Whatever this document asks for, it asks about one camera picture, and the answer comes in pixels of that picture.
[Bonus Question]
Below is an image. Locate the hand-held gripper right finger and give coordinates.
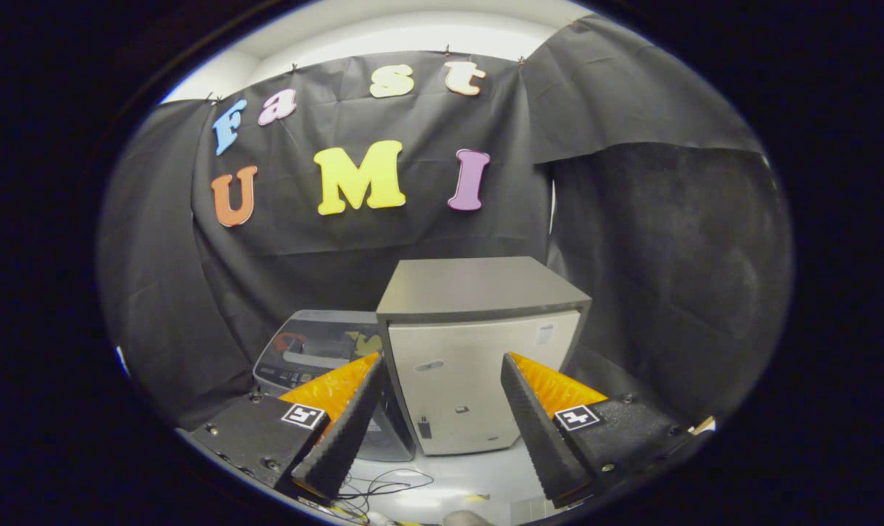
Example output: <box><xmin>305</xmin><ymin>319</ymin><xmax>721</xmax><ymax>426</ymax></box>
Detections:
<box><xmin>500</xmin><ymin>352</ymin><xmax>695</xmax><ymax>510</ymax></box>

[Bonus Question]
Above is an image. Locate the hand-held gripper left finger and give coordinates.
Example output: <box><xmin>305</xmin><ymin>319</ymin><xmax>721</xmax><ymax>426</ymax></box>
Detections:
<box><xmin>186</xmin><ymin>353</ymin><xmax>386</xmax><ymax>505</ymax></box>

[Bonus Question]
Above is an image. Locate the grey washing machine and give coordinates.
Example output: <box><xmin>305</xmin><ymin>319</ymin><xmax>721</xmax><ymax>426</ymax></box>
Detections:
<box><xmin>252</xmin><ymin>310</ymin><xmax>416</xmax><ymax>462</ymax></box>

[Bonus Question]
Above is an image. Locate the black floor cable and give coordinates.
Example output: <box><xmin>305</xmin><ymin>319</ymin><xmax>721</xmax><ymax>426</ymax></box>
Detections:
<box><xmin>331</xmin><ymin>468</ymin><xmax>435</xmax><ymax>521</ymax></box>

